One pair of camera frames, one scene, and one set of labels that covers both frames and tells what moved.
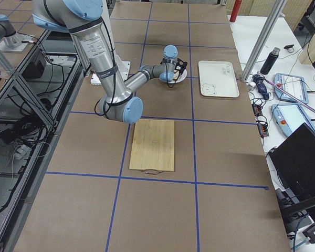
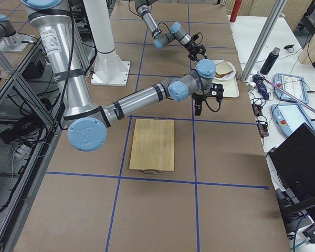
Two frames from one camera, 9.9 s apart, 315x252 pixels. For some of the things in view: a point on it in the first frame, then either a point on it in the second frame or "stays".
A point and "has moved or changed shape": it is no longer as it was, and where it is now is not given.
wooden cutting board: x=153 y=148 stays
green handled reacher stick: x=292 y=96 stays
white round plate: x=182 y=77 has moved or changed shape
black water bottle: x=270 y=61 stays
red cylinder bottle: x=236 y=9 stays
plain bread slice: x=176 y=74 → x=223 y=69
